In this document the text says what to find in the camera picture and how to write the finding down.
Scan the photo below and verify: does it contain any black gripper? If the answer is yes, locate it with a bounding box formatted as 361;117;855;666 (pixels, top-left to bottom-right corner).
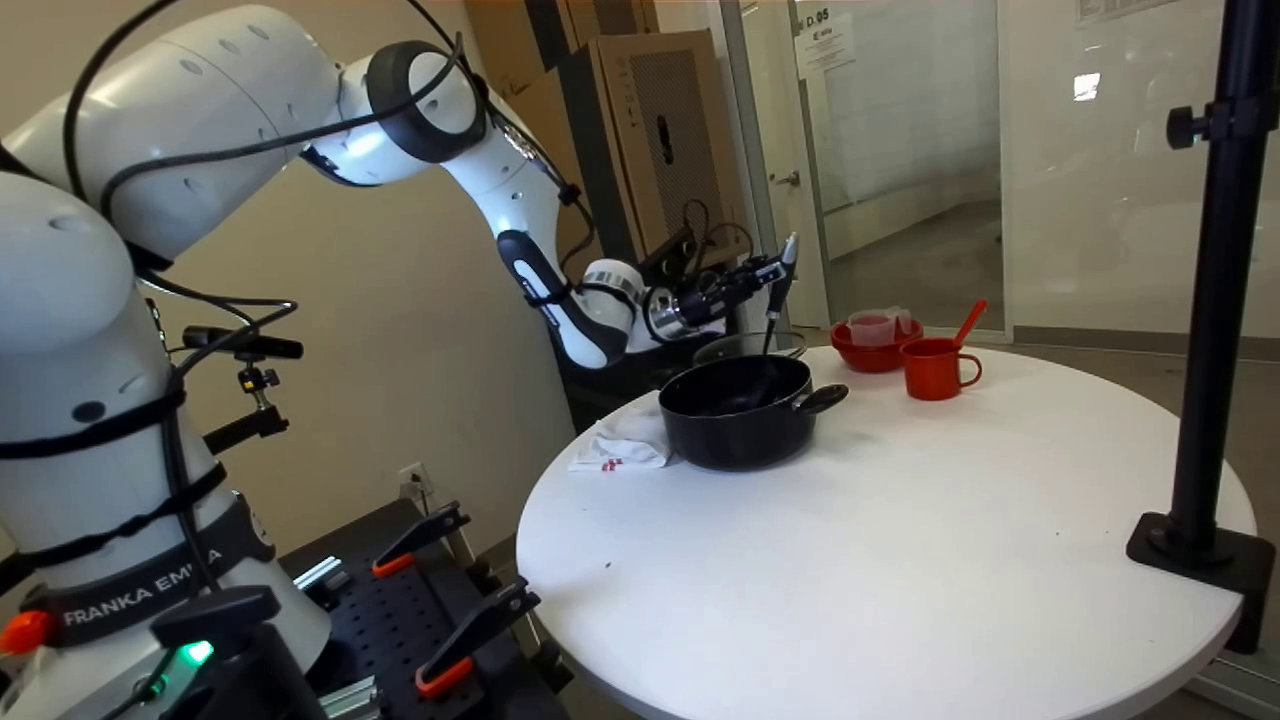
667;250;800;319

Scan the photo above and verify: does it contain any black cooking pot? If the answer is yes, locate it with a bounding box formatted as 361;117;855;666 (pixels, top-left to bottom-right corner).
654;350;850;475

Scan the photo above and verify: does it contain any red bowl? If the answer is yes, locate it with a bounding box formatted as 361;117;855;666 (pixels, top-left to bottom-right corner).
826;309;929;377

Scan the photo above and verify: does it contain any red cup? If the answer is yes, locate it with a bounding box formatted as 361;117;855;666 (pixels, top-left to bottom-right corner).
900;336;986;405

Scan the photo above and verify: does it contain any black equipment rack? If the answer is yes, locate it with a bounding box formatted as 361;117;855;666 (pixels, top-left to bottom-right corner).
554;336;713;432

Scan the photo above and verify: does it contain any folded white towel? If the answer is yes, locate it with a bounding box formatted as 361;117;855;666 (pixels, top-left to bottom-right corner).
590;397;672;455

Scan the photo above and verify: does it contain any white towel with red mark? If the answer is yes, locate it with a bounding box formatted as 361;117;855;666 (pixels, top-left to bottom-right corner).
568;432;672;480

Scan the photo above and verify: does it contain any white door notice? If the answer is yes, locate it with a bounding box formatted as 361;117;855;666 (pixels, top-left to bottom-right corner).
790;9;855;81

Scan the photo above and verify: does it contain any plain cardboard box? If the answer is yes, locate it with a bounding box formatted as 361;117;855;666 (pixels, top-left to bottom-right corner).
454;0;667;65

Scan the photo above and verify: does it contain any black device with green light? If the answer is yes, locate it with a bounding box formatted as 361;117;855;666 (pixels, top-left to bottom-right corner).
133;583;323;720

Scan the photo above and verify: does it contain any cardboard box with handle hole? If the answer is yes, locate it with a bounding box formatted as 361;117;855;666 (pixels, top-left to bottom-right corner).
584;29;751;286

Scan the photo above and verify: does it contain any red handled utensil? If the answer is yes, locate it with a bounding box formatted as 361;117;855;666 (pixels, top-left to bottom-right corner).
949;294;990;350

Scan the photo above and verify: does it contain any black clamp with orange handle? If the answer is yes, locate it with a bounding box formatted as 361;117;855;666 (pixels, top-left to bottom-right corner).
368;499;477;583
410;574;545;702

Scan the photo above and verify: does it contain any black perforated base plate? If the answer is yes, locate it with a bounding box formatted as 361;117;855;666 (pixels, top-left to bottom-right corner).
276;499;575;720

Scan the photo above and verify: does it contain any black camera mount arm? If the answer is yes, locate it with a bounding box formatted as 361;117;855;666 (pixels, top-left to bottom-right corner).
178;323;308;455

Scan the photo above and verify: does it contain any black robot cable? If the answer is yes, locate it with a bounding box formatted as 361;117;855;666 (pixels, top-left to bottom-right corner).
57;0;597;273

